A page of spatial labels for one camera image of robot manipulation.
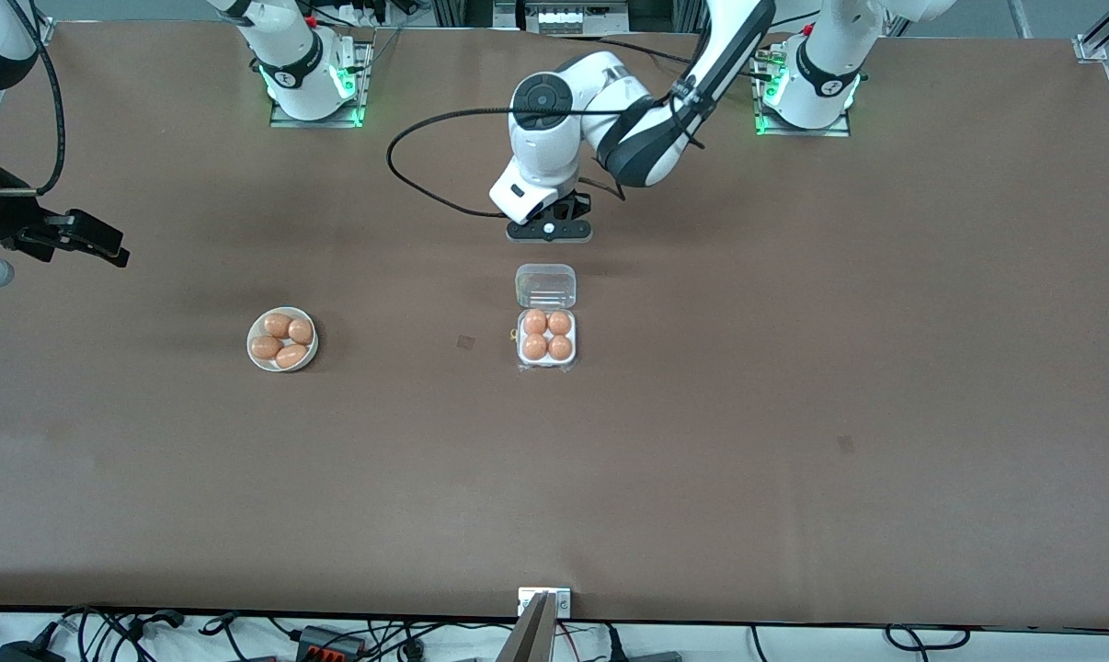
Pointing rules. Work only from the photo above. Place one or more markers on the aluminium corner bracket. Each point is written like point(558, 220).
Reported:
point(44, 32)
point(1090, 48)

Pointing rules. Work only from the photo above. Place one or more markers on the black plug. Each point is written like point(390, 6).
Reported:
point(651, 656)

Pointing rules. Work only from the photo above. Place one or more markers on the black power adapter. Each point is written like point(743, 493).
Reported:
point(26, 653)

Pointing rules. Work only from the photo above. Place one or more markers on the white bowl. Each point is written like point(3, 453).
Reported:
point(256, 360)

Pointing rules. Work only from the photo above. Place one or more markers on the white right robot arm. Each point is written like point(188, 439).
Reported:
point(297, 74)

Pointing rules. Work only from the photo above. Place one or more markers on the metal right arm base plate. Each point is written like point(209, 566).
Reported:
point(363, 115)

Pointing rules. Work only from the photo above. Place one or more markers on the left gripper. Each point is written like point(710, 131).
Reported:
point(581, 203)

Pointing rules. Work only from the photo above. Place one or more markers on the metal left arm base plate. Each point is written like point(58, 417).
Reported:
point(764, 129)

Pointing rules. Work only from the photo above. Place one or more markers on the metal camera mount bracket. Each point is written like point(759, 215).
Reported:
point(543, 602)

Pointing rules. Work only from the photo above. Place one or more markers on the brown egg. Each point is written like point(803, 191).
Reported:
point(533, 348)
point(266, 347)
point(301, 331)
point(278, 325)
point(560, 347)
point(290, 356)
point(535, 322)
point(559, 322)

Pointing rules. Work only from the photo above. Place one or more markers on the black orange connector block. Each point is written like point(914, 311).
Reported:
point(329, 641)

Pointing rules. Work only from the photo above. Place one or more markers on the clear plastic egg box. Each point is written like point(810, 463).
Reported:
point(545, 285)

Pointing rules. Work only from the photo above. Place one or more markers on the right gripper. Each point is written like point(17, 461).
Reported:
point(1, 219)

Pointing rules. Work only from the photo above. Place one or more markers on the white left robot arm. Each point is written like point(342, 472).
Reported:
point(545, 138)

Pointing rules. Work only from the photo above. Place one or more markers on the white power strip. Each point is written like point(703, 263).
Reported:
point(564, 18)

